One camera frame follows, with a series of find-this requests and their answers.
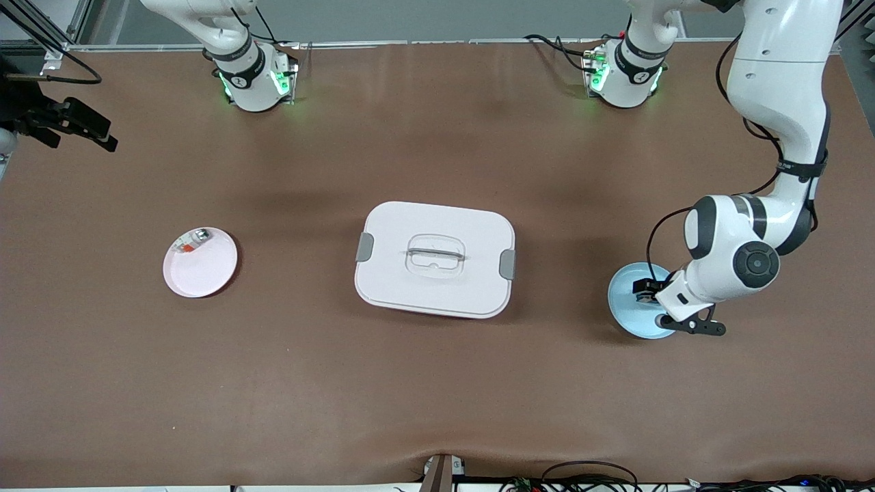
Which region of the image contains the light blue round plate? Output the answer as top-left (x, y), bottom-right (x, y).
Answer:
top-left (607, 262), bottom-right (686, 340)

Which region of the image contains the small red silver object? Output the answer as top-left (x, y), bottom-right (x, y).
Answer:
top-left (174, 229), bottom-right (213, 256)

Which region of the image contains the pink round plate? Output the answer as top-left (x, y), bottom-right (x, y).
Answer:
top-left (163, 227), bottom-right (239, 299)

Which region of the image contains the white lidded storage box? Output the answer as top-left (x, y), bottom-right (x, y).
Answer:
top-left (354, 200), bottom-right (517, 320)

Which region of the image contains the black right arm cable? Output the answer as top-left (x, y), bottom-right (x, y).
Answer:
top-left (0, 3), bottom-right (103, 86)

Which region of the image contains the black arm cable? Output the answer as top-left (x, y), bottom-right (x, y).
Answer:
top-left (646, 34), bottom-right (821, 282)
top-left (0, 3), bottom-right (103, 86)

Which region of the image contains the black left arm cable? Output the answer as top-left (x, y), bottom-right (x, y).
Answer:
top-left (646, 34), bottom-right (821, 282)

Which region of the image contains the aluminium frame profile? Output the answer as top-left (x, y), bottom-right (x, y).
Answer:
top-left (0, 0), bottom-right (93, 74)
top-left (831, 0), bottom-right (875, 55)

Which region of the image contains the black cable loop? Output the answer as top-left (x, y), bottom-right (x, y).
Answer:
top-left (540, 461), bottom-right (641, 492)

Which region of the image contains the black base cable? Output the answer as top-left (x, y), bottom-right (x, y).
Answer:
top-left (524, 34), bottom-right (597, 70)
top-left (229, 5), bottom-right (282, 46)

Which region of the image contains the black cable bundle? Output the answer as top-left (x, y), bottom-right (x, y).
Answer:
top-left (690, 474), bottom-right (875, 492)

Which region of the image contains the brown camera mounting post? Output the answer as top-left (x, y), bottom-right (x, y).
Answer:
top-left (420, 453), bottom-right (467, 492)

